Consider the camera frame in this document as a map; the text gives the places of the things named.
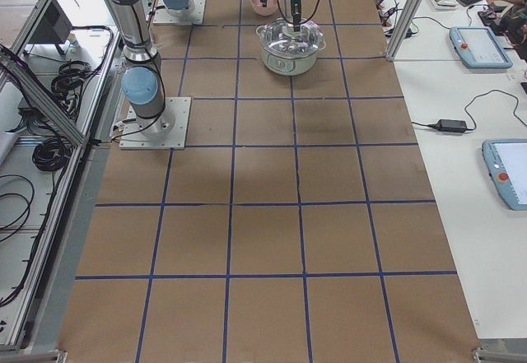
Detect glass pot lid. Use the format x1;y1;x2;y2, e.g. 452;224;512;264
256;18;326;58

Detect pale green electric pot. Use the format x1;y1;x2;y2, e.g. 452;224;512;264
255;16;328;77

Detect pink bowl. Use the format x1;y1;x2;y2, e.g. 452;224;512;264
250;0;278;16

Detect black laptop power brick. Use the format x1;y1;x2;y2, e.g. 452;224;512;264
427;119;469;133

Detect blue teach pendant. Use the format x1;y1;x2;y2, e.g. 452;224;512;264
482;138;526;211
449;26;513;69

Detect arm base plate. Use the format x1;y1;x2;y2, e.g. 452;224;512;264
119;97;192;150
153;0;207;26

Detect aluminium frame post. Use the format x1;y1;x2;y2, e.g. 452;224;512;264
385;0;422;62

